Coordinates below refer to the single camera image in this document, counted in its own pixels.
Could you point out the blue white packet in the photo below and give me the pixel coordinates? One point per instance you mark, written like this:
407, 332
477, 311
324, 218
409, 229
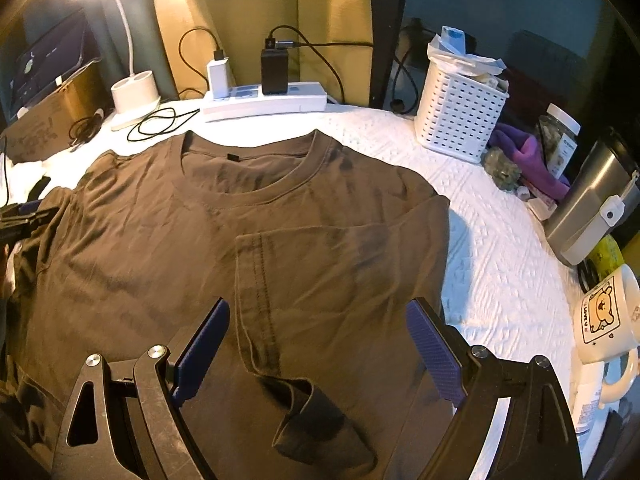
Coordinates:
452, 39

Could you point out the white plastic basket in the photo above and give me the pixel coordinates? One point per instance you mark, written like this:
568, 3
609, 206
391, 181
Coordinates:
457, 110

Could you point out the steel tumbler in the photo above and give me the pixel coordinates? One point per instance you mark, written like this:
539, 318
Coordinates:
592, 195

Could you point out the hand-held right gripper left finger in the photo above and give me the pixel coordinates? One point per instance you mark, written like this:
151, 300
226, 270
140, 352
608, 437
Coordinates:
202, 347

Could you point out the white cloth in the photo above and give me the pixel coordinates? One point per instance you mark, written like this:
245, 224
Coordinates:
20, 175

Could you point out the yellow packet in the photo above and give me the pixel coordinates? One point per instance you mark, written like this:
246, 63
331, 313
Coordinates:
610, 257

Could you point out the white desk lamp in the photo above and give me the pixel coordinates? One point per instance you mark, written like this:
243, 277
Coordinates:
132, 92

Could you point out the small white object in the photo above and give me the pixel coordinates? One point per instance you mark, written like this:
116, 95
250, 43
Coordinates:
542, 205

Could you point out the purple cloth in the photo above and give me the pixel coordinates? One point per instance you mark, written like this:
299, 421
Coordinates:
530, 157

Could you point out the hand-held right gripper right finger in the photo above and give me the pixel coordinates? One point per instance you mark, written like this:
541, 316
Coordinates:
432, 350

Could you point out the black frame post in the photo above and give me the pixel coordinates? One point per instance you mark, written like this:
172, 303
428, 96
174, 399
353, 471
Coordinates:
387, 35

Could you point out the teal curtain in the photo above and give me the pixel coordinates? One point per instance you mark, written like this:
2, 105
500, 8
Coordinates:
107, 45

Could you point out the brown t-shirt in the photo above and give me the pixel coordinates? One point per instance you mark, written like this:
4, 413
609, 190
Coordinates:
150, 260

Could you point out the white power strip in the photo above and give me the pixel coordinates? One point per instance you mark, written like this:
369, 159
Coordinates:
270, 102

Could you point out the yellow curtain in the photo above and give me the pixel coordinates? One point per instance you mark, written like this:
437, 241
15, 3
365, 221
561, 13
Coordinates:
260, 0

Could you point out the cardboard box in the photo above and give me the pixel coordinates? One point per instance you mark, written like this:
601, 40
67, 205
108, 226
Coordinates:
45, 120

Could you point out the grey green fuzzy lump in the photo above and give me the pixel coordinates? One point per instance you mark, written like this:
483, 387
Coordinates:
502, 170

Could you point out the black charger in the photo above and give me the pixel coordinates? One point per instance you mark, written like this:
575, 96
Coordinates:
274, 72

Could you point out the white tube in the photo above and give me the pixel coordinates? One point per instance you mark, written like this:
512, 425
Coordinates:
590, 400

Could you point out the white plastic wrappers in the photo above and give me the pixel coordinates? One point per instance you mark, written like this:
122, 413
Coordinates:
480, 67

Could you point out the white textured quilt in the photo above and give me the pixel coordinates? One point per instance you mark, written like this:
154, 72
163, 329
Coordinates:
490, 270

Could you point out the white charger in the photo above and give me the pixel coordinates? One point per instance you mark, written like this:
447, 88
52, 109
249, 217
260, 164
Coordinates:
219, 77

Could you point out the clear jar with white lid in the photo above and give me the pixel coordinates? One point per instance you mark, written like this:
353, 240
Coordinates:
560, 135

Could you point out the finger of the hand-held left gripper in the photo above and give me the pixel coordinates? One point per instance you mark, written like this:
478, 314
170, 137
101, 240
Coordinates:
17, 215

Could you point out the cream mug with bear print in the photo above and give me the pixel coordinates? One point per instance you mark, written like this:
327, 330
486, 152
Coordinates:
607, 315

